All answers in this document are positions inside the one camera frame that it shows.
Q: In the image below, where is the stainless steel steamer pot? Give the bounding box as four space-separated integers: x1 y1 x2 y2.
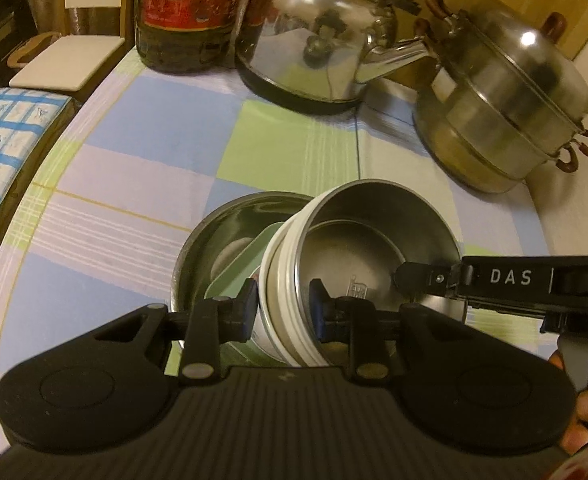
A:
412 0 588 195

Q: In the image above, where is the blue white patterned cloth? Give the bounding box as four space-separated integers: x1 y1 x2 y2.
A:
0 85 74 261

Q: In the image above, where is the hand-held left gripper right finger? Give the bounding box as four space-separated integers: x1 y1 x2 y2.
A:
309 278 470 381

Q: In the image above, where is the cream plastic bowl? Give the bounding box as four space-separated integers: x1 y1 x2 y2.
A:
250 178 467 367

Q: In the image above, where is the dark oil bottle red label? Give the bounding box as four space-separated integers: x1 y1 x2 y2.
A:
134 0 252 73

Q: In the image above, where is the stainless steel kettle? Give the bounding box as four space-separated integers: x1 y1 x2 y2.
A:
234 0 442 115

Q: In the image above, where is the green square plate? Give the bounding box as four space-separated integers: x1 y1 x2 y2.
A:
205 222 289 366

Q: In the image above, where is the small floral white plate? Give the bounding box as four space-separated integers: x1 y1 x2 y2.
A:
213 236 257 281

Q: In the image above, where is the wide stainless steel bowl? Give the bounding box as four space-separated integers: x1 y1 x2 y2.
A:
172 191 319 356

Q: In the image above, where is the checked pastel tablecloth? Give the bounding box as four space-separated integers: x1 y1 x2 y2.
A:
0 52 557 456

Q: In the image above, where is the white wooden chair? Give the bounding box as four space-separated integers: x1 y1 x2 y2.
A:
8 0 137 93

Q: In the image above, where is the deep stainless steel bowl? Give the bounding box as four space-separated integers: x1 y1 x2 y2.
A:
294 180 467 361

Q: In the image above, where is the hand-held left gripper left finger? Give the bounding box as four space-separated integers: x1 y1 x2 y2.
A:
94 277 259 387

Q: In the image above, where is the brown curved wooden handle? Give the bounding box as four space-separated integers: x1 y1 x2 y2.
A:
6 31 59 68

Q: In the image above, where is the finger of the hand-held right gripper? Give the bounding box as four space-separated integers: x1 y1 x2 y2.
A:
393 260 475 306

